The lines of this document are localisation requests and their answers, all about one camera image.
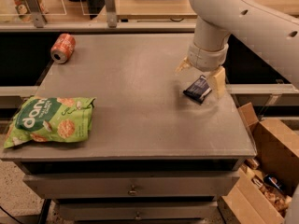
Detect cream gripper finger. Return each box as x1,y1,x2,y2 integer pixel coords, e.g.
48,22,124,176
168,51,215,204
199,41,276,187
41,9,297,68
175,57,192,74
207,66,225,99

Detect left metal bracket post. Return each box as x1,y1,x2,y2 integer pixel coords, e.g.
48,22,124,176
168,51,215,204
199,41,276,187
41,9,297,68
26,0,47,28

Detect middle metal bracket post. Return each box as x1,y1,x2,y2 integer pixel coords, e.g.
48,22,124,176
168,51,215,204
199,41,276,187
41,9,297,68
105,0,118,28

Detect grey drawer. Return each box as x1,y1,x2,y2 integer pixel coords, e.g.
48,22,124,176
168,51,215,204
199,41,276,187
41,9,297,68
56,202,218,221
24,172,239,199

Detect grey top drawer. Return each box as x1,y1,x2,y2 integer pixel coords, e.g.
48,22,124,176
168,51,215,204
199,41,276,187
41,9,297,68
24,172,239,199

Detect dark blue rxbar wrapper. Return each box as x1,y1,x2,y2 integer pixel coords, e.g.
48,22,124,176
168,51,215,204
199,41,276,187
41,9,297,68
183,75,212,104

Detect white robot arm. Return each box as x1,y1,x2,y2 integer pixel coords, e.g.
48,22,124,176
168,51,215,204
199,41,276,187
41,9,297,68
177,0,299,96

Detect grey lower drawer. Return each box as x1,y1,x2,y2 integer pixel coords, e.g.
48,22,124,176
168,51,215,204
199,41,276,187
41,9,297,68
56,202,218,221

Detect orange soda can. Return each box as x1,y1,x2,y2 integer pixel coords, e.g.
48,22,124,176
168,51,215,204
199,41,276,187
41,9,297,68
50,34,76,63

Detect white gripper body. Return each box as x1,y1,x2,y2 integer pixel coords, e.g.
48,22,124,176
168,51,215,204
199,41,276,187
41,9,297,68
187,44,229,72

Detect cardboard box of snacks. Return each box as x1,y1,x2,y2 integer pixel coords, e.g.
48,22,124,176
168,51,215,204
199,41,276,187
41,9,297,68
219,104,299,224

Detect metal bracket post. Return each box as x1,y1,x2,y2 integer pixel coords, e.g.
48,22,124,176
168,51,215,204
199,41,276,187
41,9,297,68
26,0,47,28
105,0,118,28

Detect green chip bag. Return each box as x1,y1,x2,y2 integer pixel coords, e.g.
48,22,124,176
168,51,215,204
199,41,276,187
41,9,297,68
4,96,94,148

